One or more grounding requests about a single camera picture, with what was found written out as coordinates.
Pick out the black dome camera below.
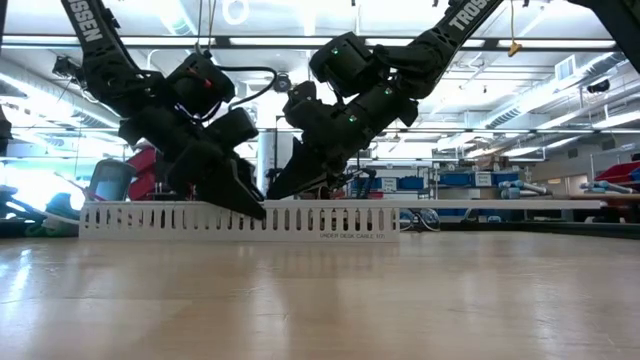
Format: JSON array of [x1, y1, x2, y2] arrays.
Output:
[[273, 73, 294, 95]]

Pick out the grey office chair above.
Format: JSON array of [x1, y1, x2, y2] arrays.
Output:
[[86, 158, 140, 202]]

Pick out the yellow hanging cord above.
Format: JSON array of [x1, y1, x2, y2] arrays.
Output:
[[507, 0, 524, 58]]

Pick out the white round column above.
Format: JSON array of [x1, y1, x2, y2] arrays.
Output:
[[256, 131, 296, 195]]

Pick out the white slotted cable duct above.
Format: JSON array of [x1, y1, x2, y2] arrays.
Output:
[[78, 200, 401, 244]]

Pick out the green bag with white label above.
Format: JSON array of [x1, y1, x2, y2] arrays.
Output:
[[23, 219, 80, 239]]

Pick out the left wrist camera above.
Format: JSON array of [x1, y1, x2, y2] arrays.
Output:
[[207, 107, 260, 149]]

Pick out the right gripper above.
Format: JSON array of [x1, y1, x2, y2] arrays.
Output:
[[266, 84, 421, 201]]

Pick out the black camera with cables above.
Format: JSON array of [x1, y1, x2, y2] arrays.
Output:
[[52, 54, 85, 85]]

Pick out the small black robot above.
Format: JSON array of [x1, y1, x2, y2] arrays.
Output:
[[344, 167, 380, 200]]

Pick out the white air vent grille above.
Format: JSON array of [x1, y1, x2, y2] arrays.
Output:
[[555, 56, 577, 84]]

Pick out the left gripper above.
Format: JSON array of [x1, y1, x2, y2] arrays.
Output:
[[164, 134, 268, 220]]

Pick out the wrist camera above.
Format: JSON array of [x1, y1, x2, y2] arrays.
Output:
[[207, 107, 260, 149], [285, 79, 320, 115]]

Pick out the black left camera cable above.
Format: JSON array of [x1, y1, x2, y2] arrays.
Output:
[[213, 63, 279, 114]]

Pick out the wooden workbench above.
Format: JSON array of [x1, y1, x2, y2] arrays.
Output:
[[519, 193, 640, 225]]

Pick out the black safety glasses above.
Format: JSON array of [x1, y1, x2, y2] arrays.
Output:
[[399, 207, 438, 234]]

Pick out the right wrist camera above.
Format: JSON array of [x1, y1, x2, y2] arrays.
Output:
[[285, 79, 320, 115]]

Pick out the round white ring light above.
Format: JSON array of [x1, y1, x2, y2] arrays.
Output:
[[222, 0, 252, 26]]

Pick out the white duct cover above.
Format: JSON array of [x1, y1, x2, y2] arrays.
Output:
[[259, 199, 606, 211]]

